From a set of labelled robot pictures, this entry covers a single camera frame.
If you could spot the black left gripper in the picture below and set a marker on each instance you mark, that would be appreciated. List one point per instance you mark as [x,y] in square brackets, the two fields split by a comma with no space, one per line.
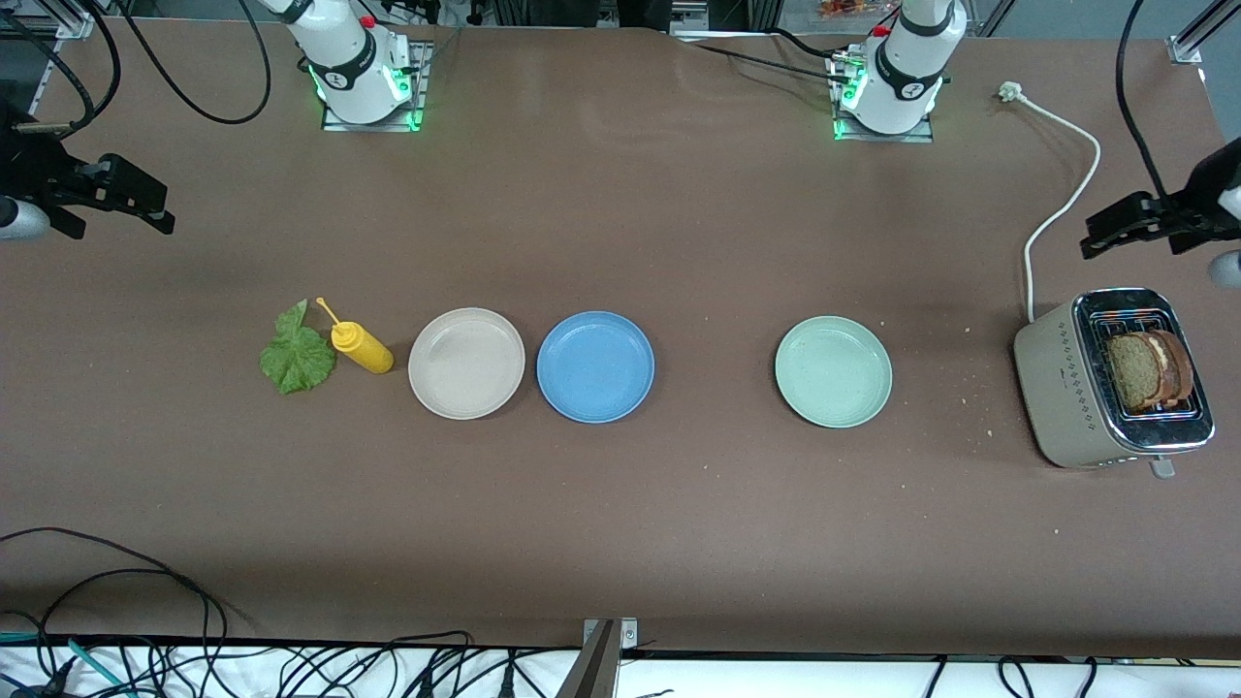
[1194,201]

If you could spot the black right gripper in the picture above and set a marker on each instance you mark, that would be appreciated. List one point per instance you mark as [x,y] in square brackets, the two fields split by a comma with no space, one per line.
[35,170]

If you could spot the brown bread slice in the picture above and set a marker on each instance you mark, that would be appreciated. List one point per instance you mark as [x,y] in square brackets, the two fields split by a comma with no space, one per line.
[1181,364]
[1129,373]

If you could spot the green lettuce leaf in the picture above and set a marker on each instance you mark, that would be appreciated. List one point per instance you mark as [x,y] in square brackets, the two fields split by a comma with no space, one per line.
[296,359]

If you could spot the yellow mustard squeeze bottle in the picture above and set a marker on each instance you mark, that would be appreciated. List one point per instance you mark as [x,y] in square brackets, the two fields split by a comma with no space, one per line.
[364,351]

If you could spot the blue round plate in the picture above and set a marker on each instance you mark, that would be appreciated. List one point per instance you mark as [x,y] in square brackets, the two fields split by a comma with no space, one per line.
[595,366]

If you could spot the light green round plate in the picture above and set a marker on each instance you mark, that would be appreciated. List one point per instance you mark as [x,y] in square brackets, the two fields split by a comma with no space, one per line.
[834,371]

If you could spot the beige round plate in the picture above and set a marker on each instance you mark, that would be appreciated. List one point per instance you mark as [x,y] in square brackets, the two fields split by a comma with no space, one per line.
[465,364]

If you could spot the beige chrome toaster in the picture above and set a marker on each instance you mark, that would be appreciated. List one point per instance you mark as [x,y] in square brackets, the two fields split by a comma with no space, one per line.
[1062,388]

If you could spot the orange snack pack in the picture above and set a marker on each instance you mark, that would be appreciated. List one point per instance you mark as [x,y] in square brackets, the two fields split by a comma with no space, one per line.
[843,8]

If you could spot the grey aluminium profile bar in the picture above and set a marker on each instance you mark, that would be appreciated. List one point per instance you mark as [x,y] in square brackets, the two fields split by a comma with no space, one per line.
[591,674]

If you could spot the aluminium frame rail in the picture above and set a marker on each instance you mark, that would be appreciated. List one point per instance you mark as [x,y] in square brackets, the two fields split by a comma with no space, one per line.
[78,27]
[1185,48]
[37,97]

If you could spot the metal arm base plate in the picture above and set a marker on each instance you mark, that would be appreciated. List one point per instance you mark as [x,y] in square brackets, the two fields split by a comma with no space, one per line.
[882,138]
[425,97]

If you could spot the metal corner bracket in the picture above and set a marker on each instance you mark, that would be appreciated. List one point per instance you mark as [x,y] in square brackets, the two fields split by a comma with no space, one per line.
[628,635]

